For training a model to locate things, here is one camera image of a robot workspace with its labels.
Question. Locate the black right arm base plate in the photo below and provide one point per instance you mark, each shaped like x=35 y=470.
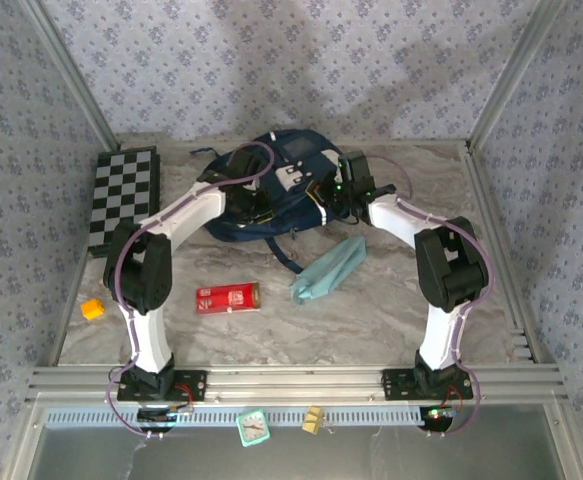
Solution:
x=398 y=385

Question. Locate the grey metal panel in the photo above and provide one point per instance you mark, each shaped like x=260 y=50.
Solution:
x=321 y=460

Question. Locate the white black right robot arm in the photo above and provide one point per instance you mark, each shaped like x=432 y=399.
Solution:
x=441 y=340

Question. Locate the aluminium side rail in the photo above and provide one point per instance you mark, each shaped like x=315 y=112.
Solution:
x=61 y=340
x=491 y=200

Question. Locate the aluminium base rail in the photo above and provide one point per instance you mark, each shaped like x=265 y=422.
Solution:
x=296 y=385

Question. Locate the red snack packet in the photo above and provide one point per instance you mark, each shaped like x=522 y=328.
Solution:
x=226 y=299

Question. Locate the aluminium corner post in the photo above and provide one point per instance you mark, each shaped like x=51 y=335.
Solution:
x=513 y=75
x=73 y=75

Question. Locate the teal alarm clock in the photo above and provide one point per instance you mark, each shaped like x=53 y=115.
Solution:
x=252 y=427

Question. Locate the black grey chessboard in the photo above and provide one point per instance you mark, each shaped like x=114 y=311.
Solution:
x=121 y=190

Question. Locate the small circuit board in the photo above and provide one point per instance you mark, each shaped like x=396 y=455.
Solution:
x=166 y=414
x=438 y=414

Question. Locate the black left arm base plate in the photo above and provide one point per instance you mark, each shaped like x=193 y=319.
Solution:
x=191 y=385

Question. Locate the yellow toy block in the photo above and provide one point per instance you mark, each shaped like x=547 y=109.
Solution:
x=92 y=310

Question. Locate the navy blue backpack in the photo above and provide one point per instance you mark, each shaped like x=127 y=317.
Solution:
x=291 y=205

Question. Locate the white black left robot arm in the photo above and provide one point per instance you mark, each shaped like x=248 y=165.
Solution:
x=191 y=210

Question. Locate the light blue cloth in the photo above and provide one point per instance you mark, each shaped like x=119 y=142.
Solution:
x=328 y=272

